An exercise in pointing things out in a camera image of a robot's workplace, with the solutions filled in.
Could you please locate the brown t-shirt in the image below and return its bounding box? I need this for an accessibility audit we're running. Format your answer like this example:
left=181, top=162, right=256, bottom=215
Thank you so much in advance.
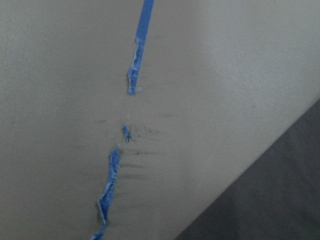
left=178, top=102, right=320, bottom=240

